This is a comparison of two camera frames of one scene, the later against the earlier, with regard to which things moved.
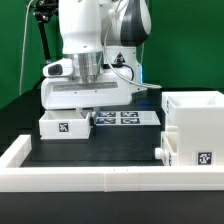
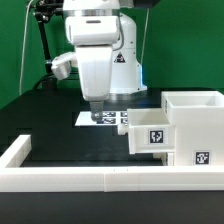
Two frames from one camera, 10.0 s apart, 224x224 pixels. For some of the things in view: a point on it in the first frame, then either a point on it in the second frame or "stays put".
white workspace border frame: (16, 178) stays put
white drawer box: (64, 125) → (149, 131)
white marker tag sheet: (127, 118) stays put
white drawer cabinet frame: (199, 118) stays put
